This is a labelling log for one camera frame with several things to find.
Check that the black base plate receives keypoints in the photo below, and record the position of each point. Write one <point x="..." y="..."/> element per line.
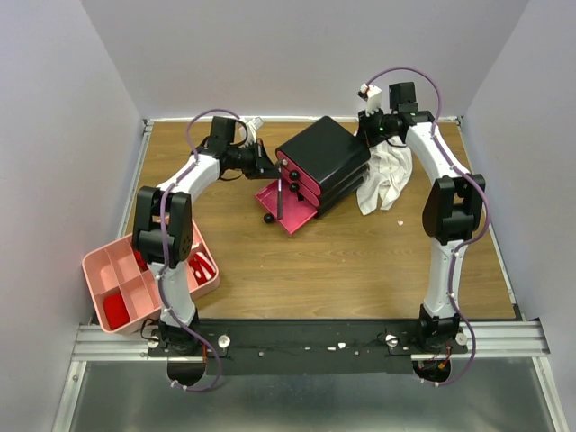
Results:
<point x="244" y="347"/>

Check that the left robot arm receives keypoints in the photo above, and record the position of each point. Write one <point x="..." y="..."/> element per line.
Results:
<point x="163" y="231"/>

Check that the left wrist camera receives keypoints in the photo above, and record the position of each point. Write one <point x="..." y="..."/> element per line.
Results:
<point x="249" y="128"/>

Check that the pink top drawer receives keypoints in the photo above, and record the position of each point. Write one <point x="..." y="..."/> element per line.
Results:
<point x="303" y="177"/>

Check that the black drawer cabinet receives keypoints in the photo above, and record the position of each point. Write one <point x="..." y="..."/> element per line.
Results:
<point x="333" y="156"/>

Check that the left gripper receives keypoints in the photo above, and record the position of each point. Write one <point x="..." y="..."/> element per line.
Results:
<point x="263" y="166"/>

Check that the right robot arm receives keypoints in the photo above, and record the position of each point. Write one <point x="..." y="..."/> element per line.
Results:
<point x="453" y="209"/>

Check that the red white item in tray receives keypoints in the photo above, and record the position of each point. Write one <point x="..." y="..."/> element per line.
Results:
<point x="202" y="268"/>

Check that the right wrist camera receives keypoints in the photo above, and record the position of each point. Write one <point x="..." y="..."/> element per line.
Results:
<point x="372" y="96"/>

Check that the black handled hammer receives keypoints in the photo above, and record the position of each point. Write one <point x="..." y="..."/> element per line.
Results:
<point x="280" y="193"/>

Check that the red block in tray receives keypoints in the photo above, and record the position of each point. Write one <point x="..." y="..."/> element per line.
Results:
<point x="115" y="311"/>

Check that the white cloth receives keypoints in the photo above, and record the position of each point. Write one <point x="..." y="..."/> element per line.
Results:
<point x="389" y="170"/>

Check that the pink compartment tray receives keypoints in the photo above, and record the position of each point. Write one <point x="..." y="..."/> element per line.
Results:
<point x="117" y="268"/>

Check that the aluminium rail frame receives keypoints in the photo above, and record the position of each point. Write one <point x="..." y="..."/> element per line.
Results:
<point x="344" y="267"/>

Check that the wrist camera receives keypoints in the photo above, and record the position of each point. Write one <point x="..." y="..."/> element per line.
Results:
<point x="372" y="96"/>
<point x="249" y="128"/>

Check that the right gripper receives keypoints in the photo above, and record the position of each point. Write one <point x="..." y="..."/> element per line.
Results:
<point x="365" y="130"/>

